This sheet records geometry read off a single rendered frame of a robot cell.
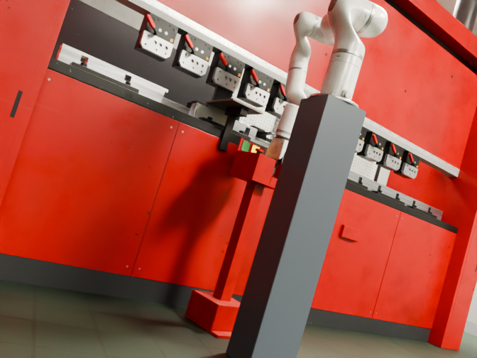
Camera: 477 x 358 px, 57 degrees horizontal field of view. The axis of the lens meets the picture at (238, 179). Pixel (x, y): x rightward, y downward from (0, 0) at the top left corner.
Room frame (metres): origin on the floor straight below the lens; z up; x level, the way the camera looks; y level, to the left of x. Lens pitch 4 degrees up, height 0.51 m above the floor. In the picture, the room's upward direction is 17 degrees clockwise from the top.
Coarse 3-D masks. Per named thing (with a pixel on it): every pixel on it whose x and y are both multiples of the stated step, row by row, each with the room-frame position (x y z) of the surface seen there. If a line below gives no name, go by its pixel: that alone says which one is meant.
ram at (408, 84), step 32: (128, 0) 1.91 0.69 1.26; (160, 0) 1.98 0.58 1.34; (192, 0) 2.06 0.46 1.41; (224, 0) 2.14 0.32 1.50; (256, 0) 2.24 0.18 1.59; (288, 0) 2.34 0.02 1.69; (320, 0) 2.45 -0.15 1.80; (192, 32) 2.09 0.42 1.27; (224, 32) 2.17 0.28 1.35; (256, 32) 2.27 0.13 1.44; (288, 32) 2.37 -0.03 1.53; (384, 32) 2.75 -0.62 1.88; (416, 32) 2.91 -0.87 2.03; (256, 64) 2.30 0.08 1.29; (288, 64) 2.41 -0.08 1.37; (320, 64) 2.52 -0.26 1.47; (384, 64) 2.80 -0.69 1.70; (416, 64) 2.96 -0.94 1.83; (448, 64) 3.14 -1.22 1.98; (384, 96) 2.84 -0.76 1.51; (416, 96) 3.01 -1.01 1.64; (448, 96) 3.19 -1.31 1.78; (416, 128) 3.05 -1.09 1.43; (448, 128) 3.25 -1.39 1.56; (448, 160) 3.30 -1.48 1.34
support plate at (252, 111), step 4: (212, 100) 2.15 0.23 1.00; (216, 100) 2.11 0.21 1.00; (220, 100) 2.08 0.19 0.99; (224, 100) 2.05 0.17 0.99; (228, 100) 2.02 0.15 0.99; (232, 100) 2.00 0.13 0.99; (236, 100) 2.00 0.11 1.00; (212, 104) 2.21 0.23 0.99; (216, 104) 2.18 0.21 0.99; (220, 104) 2.15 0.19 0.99; (224, 104) 2.13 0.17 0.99; (228, 104) 2.10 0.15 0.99; (232, 104) 2.08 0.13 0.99; (236, 104) 2.05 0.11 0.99; (240, 104) 2.03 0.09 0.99; (244, 104) 2.02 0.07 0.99; (220, 108) 2.23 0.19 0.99; (224, 108) 2.20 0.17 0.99; (248, 108) 2.05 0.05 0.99; (252, 108) 2.05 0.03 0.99; (248, 112) 2.14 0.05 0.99; (252, 112) 2.11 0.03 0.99; (256, 112) 2.09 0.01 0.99; (260, 112) 2.07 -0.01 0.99
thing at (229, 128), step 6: (228, 108) 2.15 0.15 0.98; (234, 108) 2.09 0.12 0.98; (240, 108) 2.05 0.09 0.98; (246, 108) 2.05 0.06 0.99; (228, 114) 2.13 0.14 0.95; (234, 114) 2.09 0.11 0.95; (240, 114) 2.05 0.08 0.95; (246, 114) 2.06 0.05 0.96; (228, 120) 2.12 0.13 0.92; (234, 120) 2.13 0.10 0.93; (228, 126) 2.12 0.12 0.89; (228, 132) 2.13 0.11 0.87; (222, 138) 2.12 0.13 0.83; (228, 138) 2.13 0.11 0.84; (222, 144) 2.12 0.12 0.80; (222, 150) 2.13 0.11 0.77
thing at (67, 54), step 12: (60, 48) 1.82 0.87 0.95; (72, 48) 1.83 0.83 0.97; (60, 60) 1.82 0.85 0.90; (72, 60) 1.84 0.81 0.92; (96, 60) 1.89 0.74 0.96; (108, 72) 1.93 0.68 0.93; (120, 72) 1.95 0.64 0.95; (132, 84) 1.99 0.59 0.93; (144, 84) 2.02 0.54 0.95; (156, 96) 2.06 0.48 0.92
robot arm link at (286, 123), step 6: (288, 108) 1.98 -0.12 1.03; (294, 108) 1.97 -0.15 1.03; (282, 114) 2.01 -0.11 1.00; (288, 114) 1.98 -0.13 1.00; (294, 114) 1.97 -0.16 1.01; (282, 120) 1.99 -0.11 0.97; (288, 120) 1.98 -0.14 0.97; (294, 120) 1.98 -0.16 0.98; (282, 126) 1.98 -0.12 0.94; (288, 126) 1.98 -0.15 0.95; (288, 132) 1.98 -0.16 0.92
